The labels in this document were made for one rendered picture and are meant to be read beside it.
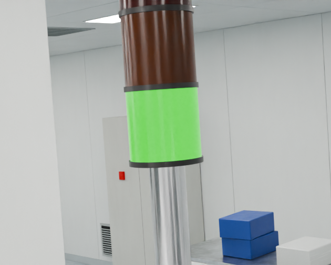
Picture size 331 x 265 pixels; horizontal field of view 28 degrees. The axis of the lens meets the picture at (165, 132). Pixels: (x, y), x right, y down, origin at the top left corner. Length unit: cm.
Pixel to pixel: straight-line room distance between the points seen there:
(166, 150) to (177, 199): 4
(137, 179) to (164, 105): 734
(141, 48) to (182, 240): 13
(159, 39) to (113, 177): 766
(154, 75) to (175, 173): 7
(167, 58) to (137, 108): 4
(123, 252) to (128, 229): 32
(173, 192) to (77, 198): 896
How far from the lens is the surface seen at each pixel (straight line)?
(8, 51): 204
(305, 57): 666
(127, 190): 791
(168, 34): 43
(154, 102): 42
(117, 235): 818
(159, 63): 42
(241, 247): 546
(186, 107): 43
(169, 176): 44
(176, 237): 44
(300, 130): 673
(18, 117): 204
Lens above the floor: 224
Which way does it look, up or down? 3 degrees down
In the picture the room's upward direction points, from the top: 4 degrees counter-clockwise
